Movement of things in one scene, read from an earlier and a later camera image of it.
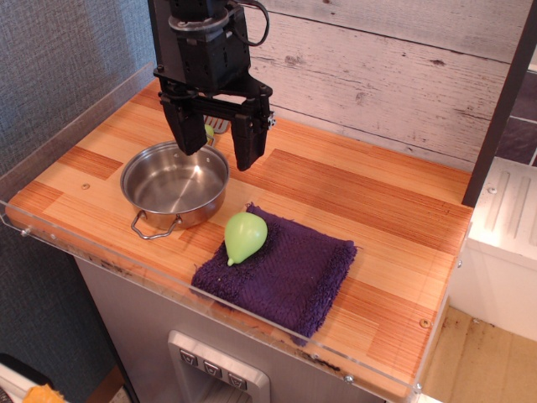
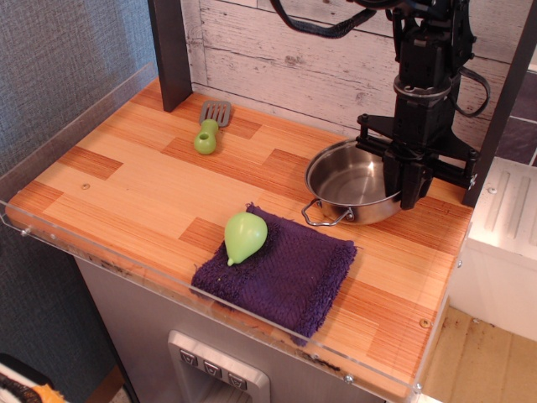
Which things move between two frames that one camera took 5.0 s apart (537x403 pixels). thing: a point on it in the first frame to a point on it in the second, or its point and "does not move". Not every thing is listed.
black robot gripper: [200, 54] to [423, 128]
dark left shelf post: [165, 40] does not move
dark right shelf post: [501, 115] does not move
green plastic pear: [244, 234] does not move
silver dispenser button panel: [203, 374] does not move
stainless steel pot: [172, 188] to [348, 181]
